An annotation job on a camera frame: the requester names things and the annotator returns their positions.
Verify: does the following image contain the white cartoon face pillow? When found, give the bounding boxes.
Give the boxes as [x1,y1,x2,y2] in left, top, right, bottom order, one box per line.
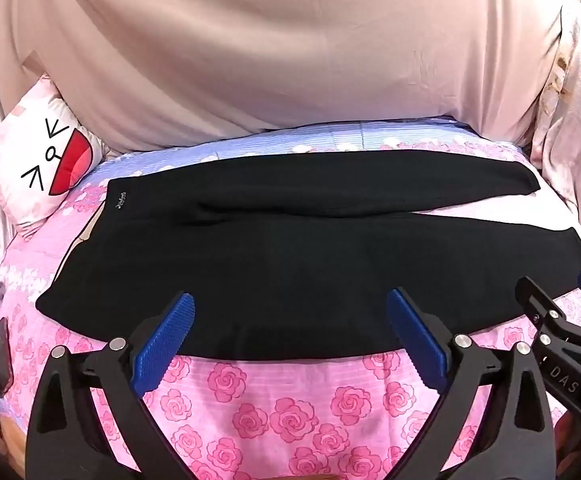
[0,76,112,227]

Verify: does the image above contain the dark phone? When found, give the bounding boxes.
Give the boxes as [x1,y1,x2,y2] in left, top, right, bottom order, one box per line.
[0,317,16,397]

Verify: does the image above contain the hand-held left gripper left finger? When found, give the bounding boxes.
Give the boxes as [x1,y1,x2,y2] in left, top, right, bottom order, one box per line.
[24,291,196,480]

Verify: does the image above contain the black pants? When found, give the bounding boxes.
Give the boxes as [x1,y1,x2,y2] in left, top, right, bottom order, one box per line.
[35,149,581,362]

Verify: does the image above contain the beige duvet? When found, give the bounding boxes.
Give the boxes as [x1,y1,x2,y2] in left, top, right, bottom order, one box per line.
[0,0,579,155]

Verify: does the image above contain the pink rose bed sheet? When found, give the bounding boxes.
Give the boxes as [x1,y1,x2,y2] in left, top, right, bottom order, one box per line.
[0,117,581,480]

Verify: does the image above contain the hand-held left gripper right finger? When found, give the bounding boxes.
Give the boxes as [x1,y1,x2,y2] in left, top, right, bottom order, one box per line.
[386,287,557,480]

